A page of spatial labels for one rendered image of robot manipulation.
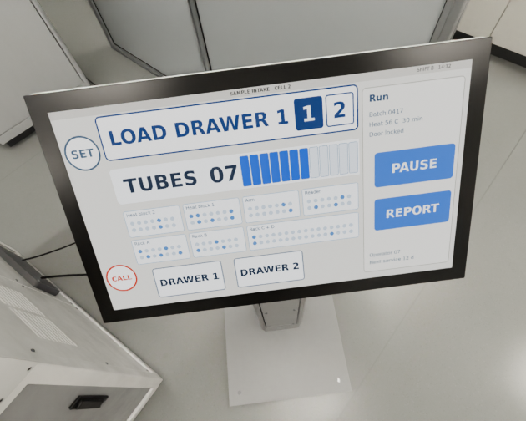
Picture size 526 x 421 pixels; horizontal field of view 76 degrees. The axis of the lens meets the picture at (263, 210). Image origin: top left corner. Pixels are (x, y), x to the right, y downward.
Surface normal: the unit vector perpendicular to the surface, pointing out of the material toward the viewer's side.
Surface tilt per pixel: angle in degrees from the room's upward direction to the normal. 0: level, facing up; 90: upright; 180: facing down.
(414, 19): 90
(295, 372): 3
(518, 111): 0
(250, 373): 3
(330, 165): 50
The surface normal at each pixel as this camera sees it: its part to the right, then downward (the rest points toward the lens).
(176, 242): 0.04, 0.36
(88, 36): -0.06, -0.48
